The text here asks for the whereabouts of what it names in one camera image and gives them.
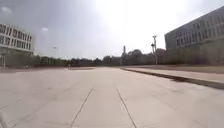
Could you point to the slim tower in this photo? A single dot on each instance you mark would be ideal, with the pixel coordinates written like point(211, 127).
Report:
point(124, 53)

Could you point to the row of trees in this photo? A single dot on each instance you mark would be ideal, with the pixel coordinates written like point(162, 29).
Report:
point(83, 62)

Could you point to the pale paved plaza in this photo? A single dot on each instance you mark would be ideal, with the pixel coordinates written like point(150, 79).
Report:
point(100, 96)

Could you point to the lamp pole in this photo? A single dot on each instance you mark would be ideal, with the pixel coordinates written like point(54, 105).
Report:
point(155, 50)

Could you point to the low raised paved platform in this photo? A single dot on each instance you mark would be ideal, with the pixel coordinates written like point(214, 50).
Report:
point(186, 75)

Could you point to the grey building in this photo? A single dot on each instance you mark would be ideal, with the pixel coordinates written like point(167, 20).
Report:
point(200, 31)

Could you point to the white building with window rows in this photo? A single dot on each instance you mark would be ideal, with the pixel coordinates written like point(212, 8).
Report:
point(15, 40)

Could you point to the grey wall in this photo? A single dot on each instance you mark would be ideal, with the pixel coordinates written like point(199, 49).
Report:
point(196, 55)

